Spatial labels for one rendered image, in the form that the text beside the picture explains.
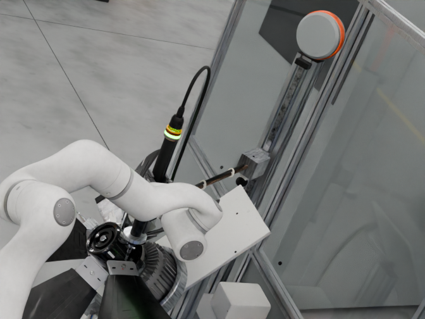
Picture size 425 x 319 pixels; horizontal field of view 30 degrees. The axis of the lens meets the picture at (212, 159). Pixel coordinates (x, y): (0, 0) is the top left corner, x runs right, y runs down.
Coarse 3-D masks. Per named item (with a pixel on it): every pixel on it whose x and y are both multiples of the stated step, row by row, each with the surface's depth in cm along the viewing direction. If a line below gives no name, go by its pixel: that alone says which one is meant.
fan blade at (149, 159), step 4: (152, 152) 256; (156, 152) 252; (148, 156) 258; (152, 156) 252; (156, 156) 250; (148, 160) 254; (152, 160) 250; (140, 164) 262; (144, 164) 256; (148, 164) 251; (136, 168) 265; (140, 168) 258; (144, 168) 252; (148, 168) 248; (140, 172) 253; (144, 172) 249
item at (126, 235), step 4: (148, 224) 227; (128, 228) 228; (144, 228) 228; (148, 228) 229; (124, 232) 226; (128, 232) 227; (144, 232) 228; (124, 236) 226; (128, 236) 225; (132, 236) 226; (140, 236) 227; (144, 236) 228; (128, 240) 225; (132, 240) 224; (136, 240) 225; (140, 240) 226; (144, 240) 226
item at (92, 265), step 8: (88, 256) 239; (80, 264) 238; (88, 264) 239; (96, 264) 239; (80, 272) 238; (88, 272) 238; (96, 272) 239; (104, 272) 239; (88, 280) 238; (96, 280) 238; (104, 280) 239; (96, 288) 238
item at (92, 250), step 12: (96, 228) 240; (108, 228) 238; (120, 228) 236; (96, 240) 237; (108, 240) 235; (120, 240) 234; (96, 252) 233; (120, 252) 235; (132, 252) 241; (144, 252) 242
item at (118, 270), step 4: (108, 260) 234; (112, 260) 234; (108, 264) 232; (112, 264) 233; (116, 264) 234; (120, 264) 234; (128, 264) 236; (132, 264) 236; (108, 268) 231; (112, 268) 231; (116, 268) 232; (120, 268) 233; (124, 268) 233; (128, 268) 234; (136, 268) 235; (112, 272) 230; (116, 272) 231; (120, 272) 231; (124, 272) 232; (128, 272) 233; (132, 272) 233; (136, 272) 234
